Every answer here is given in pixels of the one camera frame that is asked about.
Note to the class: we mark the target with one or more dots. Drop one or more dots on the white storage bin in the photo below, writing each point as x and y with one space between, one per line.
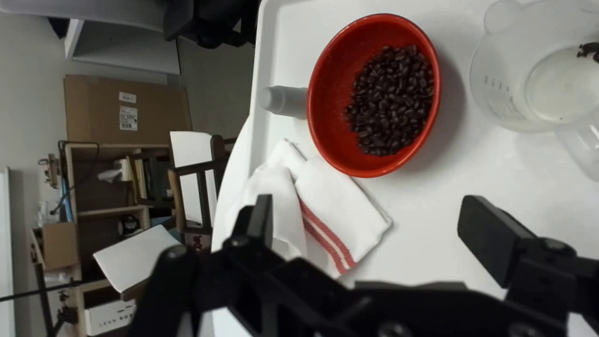
109 317

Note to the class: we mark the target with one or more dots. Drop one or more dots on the few dark coffee beans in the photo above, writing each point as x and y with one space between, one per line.
590 50

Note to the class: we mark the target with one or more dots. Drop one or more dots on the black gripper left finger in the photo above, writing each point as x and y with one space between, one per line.
262 218

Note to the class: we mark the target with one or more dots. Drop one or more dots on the wooden shelf unit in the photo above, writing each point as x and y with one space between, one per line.
81 213

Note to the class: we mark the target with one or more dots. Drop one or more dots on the white red-striped towel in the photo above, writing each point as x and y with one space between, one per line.
311 188

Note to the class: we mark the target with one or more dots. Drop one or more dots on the cardboard box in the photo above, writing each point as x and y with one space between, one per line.
94 113

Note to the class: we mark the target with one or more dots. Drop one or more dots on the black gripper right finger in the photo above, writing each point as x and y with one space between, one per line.
492 237

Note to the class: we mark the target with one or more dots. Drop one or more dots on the white plastic tray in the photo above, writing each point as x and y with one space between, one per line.
474 188

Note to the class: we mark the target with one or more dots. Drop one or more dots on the red bowl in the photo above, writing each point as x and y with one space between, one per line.
330 125

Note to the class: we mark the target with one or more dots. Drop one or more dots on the dark coffee beans heap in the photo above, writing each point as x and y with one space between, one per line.
389 100

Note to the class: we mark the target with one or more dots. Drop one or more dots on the wooden chair white cushions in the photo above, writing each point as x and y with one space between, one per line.
189 149
133 256

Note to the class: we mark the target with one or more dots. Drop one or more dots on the clear plastic measuring jar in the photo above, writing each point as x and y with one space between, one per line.
498 95

